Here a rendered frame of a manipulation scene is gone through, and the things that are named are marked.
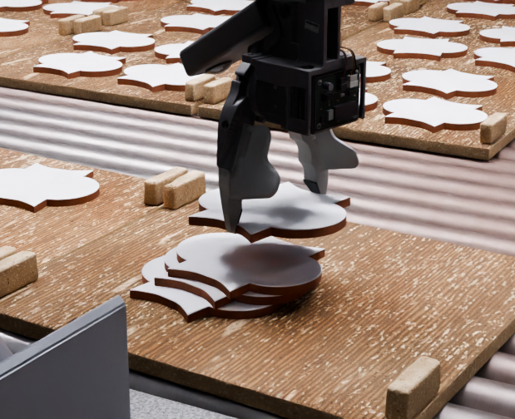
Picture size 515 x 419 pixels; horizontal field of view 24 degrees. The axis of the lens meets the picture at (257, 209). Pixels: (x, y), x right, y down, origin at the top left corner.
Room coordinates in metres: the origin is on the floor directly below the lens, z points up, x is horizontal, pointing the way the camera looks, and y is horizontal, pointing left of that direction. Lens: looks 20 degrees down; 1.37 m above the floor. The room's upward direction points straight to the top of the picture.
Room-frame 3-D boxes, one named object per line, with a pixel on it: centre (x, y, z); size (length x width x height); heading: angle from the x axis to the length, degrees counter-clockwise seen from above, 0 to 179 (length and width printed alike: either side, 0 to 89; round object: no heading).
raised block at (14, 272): (0.98, 0.22, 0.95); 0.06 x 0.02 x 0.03; 148
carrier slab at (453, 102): (1.65, -0.18, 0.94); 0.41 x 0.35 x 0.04; 62
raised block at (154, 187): (1.22, 0.10, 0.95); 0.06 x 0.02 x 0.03; 148
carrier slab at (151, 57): (1.84, 0.18, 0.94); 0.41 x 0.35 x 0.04; 61
